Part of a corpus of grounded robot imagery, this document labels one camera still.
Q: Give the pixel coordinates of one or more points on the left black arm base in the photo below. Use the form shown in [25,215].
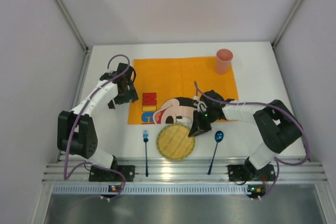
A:
[100,175]

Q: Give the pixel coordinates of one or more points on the round woven bamboo plate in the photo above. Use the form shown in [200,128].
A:
[173,142]

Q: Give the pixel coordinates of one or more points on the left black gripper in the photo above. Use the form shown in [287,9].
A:
[128,95]

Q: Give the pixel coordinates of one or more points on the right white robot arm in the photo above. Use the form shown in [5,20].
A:
[277,126]

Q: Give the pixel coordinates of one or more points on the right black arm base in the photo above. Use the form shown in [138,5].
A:
[243,173]

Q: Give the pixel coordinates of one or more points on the slotted grey cable duct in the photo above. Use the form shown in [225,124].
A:
[159,189]

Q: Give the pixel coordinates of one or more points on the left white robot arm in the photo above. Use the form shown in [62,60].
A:
[76,133]

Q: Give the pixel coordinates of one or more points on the pink plastic cup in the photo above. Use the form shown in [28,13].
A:
[223,60]

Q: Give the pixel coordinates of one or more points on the aluminium front rail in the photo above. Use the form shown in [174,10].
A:
[195,170]

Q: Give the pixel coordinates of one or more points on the orange cartoon mouse placemat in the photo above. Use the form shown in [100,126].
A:
[166,88]

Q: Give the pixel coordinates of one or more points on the blue metallic spoon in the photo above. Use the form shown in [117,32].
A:
[219,135]

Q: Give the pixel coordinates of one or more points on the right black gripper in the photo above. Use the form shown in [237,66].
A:
[202,121]

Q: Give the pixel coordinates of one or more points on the blue metallic fork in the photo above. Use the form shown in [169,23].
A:
[146,139]

